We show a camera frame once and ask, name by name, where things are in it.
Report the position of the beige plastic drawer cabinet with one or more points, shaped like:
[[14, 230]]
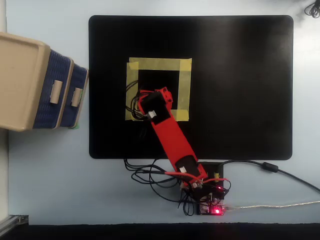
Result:
[[17, 82]]

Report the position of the aluminium profile rail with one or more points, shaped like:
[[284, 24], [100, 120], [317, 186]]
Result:
[[15, 220]]

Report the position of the black robot base board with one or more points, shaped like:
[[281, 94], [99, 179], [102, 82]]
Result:
[[211, 168]]

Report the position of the yellow masking tape strip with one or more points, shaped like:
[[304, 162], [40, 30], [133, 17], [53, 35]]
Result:
[[160, 64], [181, 115], [131, 72], [184, 85]]

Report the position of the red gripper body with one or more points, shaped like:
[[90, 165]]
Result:
[[166, 94]]

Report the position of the black rectangular mat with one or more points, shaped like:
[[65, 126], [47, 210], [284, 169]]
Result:
[[237, 87]]

